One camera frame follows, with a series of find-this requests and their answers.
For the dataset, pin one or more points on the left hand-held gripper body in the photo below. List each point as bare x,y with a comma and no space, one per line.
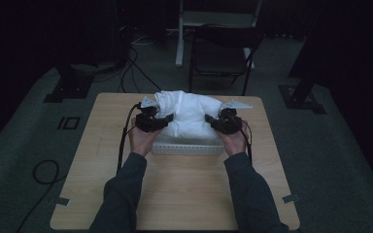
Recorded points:
147,121

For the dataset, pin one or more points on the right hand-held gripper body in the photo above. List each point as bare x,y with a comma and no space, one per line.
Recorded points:
230,122

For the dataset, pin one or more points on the white cloth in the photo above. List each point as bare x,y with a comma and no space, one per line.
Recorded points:
189,113

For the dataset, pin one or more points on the white plastic basket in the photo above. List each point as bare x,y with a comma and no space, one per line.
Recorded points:
187,148

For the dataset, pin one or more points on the person's left hand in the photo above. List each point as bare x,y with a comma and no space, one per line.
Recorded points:
142,142

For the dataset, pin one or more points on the person's right hand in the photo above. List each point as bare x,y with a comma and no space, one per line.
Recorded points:
234,144

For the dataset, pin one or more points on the black folding chair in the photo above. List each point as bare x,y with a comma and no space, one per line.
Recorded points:
220,58

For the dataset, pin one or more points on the black stand base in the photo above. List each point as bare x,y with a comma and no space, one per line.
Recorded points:
69,87
301,97

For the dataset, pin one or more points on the grey tape strip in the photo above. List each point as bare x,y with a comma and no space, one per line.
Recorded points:
290,198

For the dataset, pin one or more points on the white metal frame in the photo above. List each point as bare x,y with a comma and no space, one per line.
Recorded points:
187,19

